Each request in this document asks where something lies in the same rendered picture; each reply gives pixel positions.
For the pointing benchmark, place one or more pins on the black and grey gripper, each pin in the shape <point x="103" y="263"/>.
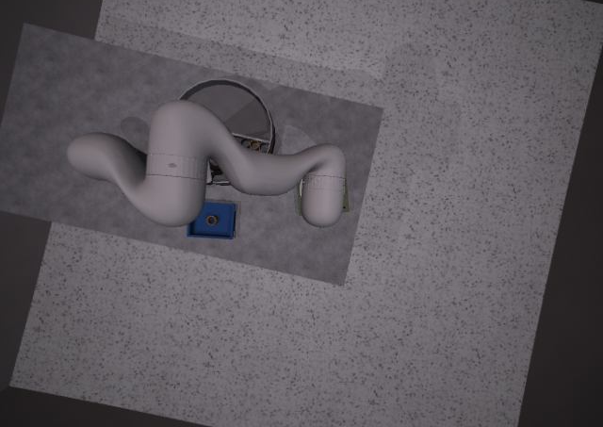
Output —
<point x="209" y="173"/>

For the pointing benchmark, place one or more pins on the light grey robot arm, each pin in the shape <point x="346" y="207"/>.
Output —
<point x="167" y="186"/>

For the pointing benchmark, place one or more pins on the blue crate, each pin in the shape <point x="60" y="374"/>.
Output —
<point x="224" y="229"/>

